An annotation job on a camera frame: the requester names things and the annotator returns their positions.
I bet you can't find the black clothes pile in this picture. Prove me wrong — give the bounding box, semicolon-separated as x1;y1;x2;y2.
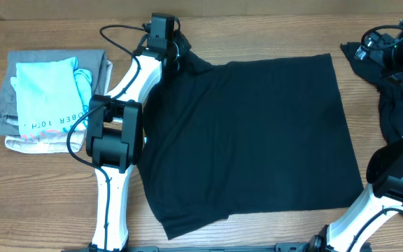
340;42;403;144

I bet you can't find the grey folded garment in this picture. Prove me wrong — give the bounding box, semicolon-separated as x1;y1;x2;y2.
0;49;111;136

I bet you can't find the black t-shirt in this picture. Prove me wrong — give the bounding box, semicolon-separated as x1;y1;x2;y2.
138;54;363;239

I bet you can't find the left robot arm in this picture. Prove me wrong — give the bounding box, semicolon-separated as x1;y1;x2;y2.
86;13;190;251

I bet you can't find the light blue folded shirt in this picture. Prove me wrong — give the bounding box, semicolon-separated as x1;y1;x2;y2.
10;57;92;139

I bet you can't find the beige folded garment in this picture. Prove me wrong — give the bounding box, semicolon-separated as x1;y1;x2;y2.
4;60;113;154

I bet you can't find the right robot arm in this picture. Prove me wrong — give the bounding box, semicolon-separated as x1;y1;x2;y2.
275;20;403;252

